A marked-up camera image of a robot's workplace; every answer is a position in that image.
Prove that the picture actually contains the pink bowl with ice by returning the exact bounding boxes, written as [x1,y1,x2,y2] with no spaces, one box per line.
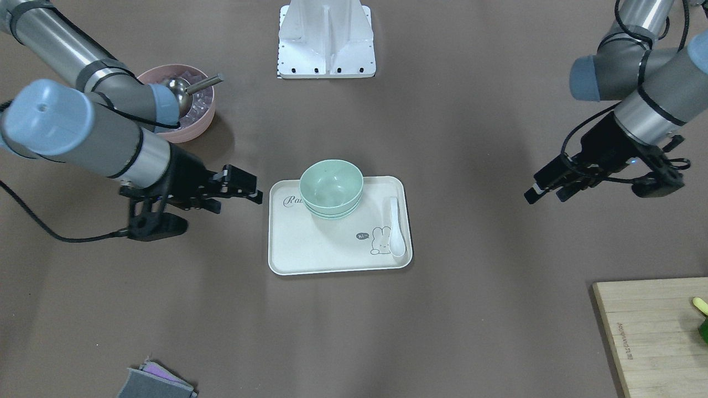
[138,65,216,144]

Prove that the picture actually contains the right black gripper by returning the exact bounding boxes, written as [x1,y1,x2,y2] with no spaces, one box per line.
[119,144,263,214]

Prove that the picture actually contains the bamboo cutting board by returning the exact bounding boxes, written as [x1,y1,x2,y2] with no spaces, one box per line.
[592,277,707,397]

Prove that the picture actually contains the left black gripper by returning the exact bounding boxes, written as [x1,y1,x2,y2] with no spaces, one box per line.
[524,112,650,205]

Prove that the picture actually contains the yellow plastic knife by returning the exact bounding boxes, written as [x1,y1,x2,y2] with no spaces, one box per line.
[692,297,708,317]

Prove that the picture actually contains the green bowl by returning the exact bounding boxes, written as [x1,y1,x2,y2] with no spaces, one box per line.
[299,190,363,214]
[299,159,364,192]
[305,206,357,220]

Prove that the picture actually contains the green lime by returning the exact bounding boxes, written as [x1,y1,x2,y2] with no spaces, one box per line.
[698,317,708,344]

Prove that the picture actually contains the cream serving tray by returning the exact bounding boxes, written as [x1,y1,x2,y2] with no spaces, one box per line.
[268,176,414,275]

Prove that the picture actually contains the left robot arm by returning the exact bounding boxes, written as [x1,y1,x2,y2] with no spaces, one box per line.
[524,1,707,204]

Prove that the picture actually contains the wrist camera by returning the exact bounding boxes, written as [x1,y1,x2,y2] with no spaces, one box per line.
[126,197,188,242]
[631,134,692,198]

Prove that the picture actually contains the white ceramic spoon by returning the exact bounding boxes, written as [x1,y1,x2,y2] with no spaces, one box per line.
[389,197,405,258]

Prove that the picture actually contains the grey and purple cloths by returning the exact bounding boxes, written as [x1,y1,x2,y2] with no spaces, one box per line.
[116,360,198,397]

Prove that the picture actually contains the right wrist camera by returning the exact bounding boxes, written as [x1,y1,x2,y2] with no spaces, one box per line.
[126,197,188,242]

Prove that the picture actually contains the green bowl on tray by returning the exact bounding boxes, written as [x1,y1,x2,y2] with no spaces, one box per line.
[305,206,357,220]

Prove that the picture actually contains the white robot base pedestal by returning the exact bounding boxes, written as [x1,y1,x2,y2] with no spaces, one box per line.
[277,1,377,79]

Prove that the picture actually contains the metal ice scoop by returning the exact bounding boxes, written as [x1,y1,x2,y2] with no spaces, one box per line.
[160,73,225,118]

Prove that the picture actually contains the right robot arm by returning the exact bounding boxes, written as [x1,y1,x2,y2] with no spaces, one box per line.
[2,1,263,213]

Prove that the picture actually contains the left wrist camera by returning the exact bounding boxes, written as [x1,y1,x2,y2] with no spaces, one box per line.
[631,134,692,198]

